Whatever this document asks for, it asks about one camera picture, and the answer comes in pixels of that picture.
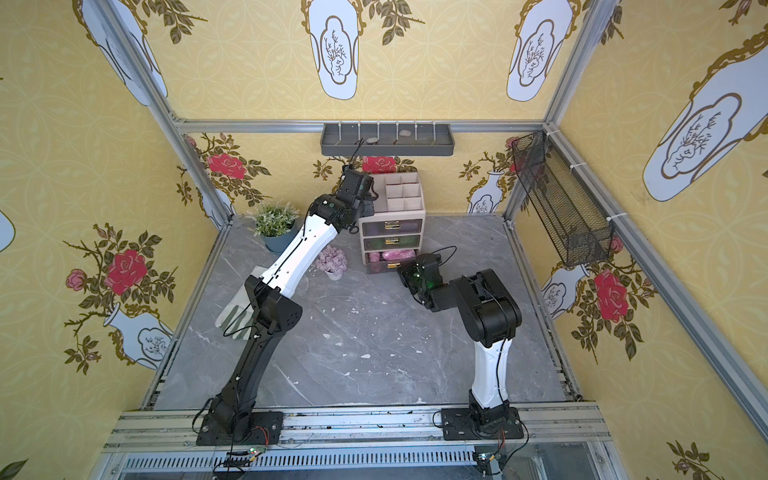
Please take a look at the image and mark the beige three-drawer organizer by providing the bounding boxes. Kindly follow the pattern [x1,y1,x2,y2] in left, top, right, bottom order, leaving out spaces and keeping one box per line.
[359,172,426,268]

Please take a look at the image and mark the aluminum front rail frame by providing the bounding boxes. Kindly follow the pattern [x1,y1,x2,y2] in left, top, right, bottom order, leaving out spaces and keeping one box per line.
[91,402,627,479]

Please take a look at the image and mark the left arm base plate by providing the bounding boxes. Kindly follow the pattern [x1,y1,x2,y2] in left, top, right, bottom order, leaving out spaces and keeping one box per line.
[195,411,284,446]

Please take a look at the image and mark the gray wall shelf tray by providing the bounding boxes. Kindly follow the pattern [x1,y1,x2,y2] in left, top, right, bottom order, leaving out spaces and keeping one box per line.
[320,121,456,157]

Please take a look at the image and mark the black wire mesh basket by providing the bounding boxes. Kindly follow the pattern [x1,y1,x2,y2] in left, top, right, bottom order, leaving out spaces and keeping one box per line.
[510,132,614,267]

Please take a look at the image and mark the white green work glove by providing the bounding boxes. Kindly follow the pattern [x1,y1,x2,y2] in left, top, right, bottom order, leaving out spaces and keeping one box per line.
[215,285,262,340]

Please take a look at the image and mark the green plant in blue pot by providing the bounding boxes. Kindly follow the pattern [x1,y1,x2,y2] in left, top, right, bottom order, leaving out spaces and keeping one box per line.
[247,203,299,254]

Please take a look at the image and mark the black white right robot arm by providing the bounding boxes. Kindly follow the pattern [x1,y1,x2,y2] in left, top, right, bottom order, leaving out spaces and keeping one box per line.
[397,253,523,427]

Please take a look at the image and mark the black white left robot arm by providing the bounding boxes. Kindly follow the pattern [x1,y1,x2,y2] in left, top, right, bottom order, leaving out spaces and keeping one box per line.
[197,166,378,446]

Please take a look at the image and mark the purple flowers in white pot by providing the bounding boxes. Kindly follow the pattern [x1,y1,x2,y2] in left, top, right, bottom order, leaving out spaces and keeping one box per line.
[315,245,347,281]

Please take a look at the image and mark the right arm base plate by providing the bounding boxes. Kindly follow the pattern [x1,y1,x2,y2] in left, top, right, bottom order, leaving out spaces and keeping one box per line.
[440,405,526,441]

